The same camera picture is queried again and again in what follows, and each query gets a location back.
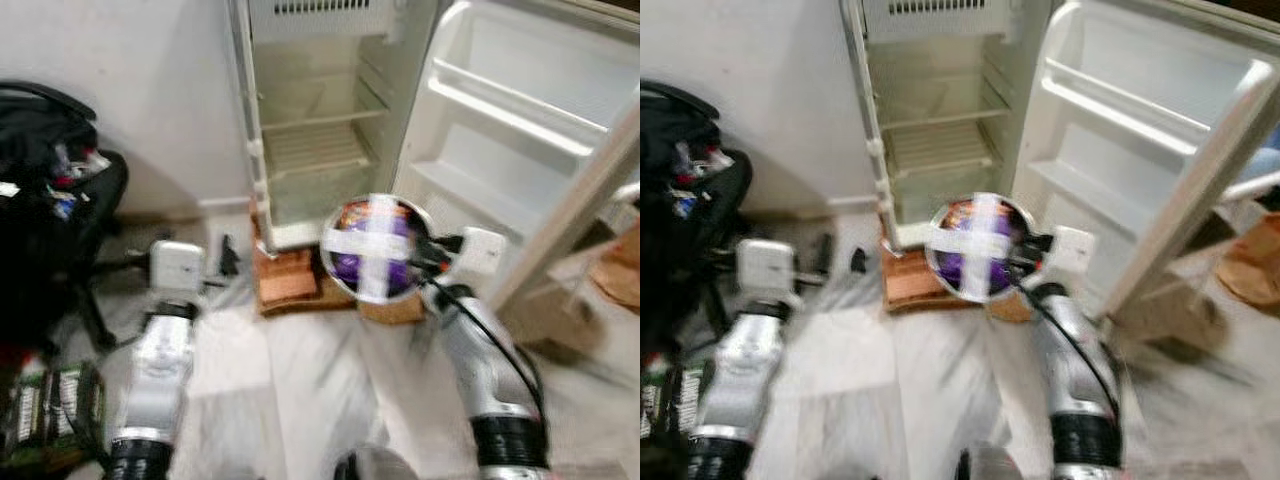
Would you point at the white fridge door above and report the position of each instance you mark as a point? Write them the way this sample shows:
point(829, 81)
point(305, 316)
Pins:
point(520, 150)
point(1140, 150)

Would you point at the small white fridge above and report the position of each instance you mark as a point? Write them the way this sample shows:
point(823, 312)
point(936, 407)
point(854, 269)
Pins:
point(320, 60)
point(935, 60)

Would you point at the brown cushion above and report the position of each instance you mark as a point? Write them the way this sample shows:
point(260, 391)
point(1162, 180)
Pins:
point(620, 270)
point(1250, 262)

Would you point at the green plastic crate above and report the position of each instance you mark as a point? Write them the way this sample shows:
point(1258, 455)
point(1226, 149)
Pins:
point(50, 415)
point(665, 405)

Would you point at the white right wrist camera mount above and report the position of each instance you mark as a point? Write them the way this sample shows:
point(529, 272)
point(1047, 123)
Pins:
point(1073, 250)
point(482, 252)

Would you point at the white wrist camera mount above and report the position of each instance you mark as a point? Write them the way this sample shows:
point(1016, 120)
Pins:
point(178, 265)
point(482, 252)
point(768, 265)
point(1073, 250)

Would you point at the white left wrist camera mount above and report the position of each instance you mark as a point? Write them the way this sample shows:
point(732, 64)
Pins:
point(178, 265)
point(768, 265)

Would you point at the white door shelf rail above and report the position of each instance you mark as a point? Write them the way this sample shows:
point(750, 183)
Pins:
point(515, 115)
point(1120, 112)

